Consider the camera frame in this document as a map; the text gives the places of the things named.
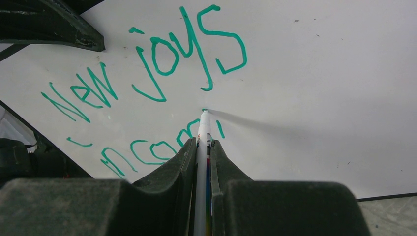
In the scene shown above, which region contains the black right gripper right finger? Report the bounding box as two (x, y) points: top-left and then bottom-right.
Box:
(210, 140), (370, 236)

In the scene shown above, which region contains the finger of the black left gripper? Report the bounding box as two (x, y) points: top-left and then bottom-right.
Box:
(0, 0), (105, 52)

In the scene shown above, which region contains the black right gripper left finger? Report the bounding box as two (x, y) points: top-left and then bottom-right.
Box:
(0, 138), (196, 236)

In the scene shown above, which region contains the white marker pen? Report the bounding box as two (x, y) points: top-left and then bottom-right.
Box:
(193, 109), (211, 236)

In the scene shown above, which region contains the white whiteboard black frame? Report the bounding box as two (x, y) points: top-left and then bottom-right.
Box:
(0, 0), (417, 198)

